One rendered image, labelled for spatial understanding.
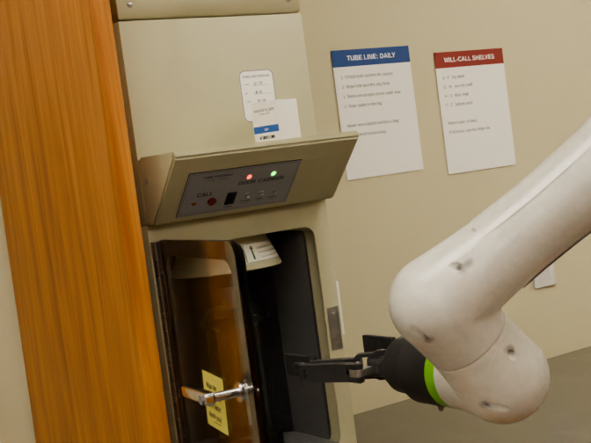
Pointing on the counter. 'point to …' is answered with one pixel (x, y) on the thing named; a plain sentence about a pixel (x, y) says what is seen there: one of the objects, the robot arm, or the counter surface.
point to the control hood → (309, 187)
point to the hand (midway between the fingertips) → (331, 354)
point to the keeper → (334, 328)
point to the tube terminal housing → (196, 73)
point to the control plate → (203, 180)
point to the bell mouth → (259, 251)
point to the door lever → (212, 394)
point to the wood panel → (76, 228)
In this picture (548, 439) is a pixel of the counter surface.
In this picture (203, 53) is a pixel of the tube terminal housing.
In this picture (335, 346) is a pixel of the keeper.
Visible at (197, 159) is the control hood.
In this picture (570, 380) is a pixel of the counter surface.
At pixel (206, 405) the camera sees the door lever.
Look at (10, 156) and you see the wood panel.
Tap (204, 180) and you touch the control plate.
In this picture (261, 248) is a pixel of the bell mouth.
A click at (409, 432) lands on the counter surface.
